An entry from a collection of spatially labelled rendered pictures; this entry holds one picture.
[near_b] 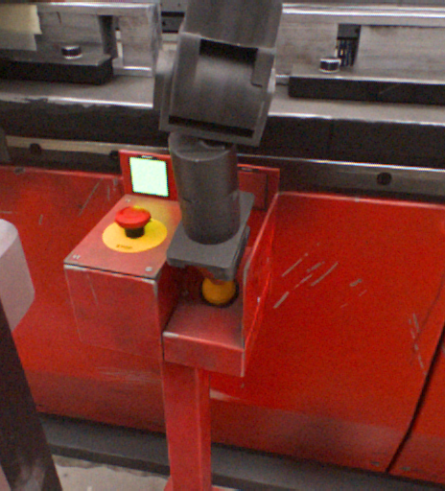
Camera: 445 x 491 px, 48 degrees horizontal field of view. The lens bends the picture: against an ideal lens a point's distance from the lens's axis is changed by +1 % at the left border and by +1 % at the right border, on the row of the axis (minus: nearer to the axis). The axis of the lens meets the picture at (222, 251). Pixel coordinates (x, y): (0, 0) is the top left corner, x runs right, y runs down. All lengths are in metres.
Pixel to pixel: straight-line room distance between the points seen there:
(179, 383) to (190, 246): 0.26
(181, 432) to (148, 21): 0.59
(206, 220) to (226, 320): 0.15
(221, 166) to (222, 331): 0.21
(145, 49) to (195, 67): 0.43
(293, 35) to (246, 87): 0.38
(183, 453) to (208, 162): 0.52
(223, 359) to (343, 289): 0.28
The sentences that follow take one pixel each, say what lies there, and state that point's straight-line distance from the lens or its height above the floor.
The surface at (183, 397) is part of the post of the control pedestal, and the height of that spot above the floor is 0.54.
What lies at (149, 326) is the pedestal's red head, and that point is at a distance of 0.55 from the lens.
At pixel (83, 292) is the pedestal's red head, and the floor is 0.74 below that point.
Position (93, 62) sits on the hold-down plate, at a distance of 0.76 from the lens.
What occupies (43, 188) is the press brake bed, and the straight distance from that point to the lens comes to 0.80.
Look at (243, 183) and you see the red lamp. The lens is 0.59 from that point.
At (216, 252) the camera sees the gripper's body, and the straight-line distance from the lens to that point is 0.47.
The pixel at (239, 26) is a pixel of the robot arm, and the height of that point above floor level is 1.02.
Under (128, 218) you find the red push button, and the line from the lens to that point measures 0.55.
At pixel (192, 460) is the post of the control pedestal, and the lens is 0.82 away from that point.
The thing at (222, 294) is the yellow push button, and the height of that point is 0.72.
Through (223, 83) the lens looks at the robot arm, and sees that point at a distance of 0.37.
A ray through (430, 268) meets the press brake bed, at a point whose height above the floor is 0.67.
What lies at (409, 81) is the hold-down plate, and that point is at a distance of 0.70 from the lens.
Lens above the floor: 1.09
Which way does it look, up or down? 35 degrees down
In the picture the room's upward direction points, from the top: straight up
